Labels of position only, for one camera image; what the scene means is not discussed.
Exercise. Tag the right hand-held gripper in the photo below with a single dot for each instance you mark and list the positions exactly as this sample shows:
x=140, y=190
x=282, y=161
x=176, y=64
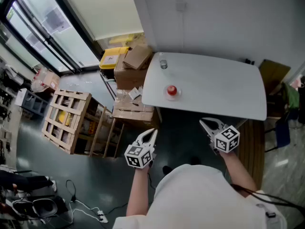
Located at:
x=226, y=139

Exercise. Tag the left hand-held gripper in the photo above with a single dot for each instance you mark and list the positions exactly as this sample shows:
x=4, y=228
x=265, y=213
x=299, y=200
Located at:
x=138, y=155

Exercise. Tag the red apple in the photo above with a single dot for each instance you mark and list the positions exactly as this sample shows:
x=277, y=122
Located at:
x=172, y=90

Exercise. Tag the person's right forearm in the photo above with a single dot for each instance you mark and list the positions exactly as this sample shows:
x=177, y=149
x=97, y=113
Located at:
x=236, y=170

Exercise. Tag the person's left forearm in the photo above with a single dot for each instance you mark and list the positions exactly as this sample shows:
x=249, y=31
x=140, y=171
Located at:
x=137, y=192

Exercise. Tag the person's left shoe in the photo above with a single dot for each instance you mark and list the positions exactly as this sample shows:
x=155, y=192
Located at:
x=167, y=170

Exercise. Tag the black pen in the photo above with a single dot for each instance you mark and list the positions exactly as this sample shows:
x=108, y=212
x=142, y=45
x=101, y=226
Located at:
x=134, y=103

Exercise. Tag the brown wooden board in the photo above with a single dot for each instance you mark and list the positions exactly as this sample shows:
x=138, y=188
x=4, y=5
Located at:
x=252, y=151

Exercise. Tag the white paper packet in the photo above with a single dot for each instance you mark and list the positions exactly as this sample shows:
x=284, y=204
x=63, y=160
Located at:
x=134, y=94

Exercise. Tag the blue chair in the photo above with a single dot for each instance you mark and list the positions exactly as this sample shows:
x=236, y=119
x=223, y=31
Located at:
x=282, y=132

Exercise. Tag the person's white shirt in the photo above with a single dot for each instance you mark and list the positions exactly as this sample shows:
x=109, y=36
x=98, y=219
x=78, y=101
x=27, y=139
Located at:
x=202, y=199

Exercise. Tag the black power adapter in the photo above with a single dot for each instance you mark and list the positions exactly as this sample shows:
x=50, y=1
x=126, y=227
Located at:
x=249, y=61

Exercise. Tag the clear plastic water bottle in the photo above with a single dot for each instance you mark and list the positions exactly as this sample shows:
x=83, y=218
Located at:
x=163, y=64

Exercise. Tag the brown cardboard box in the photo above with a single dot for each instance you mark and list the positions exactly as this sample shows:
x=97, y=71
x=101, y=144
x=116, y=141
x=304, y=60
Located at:
x=274, y=73

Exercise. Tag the small flat cardboard box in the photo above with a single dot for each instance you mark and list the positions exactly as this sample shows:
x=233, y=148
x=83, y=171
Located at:
x=137, y=57

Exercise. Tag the green cloth bag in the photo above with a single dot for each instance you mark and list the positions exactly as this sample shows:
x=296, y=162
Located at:
x=291, y=96

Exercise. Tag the wooden slat crate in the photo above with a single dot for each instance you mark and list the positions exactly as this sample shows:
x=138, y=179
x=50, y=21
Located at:
x=66, y=113

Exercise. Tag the yellow plastic bin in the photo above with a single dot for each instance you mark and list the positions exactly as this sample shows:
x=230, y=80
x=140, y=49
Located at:
x=112, y=58

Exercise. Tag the white power strip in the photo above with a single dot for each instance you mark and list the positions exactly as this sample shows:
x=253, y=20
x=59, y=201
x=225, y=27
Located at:
x=102, y=216

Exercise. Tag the black clip device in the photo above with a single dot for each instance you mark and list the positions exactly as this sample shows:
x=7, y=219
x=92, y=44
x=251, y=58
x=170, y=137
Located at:
x=271, y=215

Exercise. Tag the small labelled cardboard box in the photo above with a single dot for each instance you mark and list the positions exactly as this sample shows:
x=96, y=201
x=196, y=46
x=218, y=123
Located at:
x=51, y=80

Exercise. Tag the dark storage rack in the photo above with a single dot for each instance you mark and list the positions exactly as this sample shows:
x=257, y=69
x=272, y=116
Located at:
x=33, y=102

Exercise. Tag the grey chair seat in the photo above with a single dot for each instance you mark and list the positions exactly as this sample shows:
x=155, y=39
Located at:
x=45, y=207

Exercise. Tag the clear plastic bag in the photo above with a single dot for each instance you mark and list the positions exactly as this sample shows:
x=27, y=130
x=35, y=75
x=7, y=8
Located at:
x=38, y=81

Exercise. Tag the white roller blind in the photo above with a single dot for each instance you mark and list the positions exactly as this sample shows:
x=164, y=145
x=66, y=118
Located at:
x=107, y=11

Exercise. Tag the black framed glass door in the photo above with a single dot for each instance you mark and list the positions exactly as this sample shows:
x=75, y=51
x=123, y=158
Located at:
x=59, y=32

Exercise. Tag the white wall socket box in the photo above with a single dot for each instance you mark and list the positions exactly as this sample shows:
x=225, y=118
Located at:
x=181, y=5

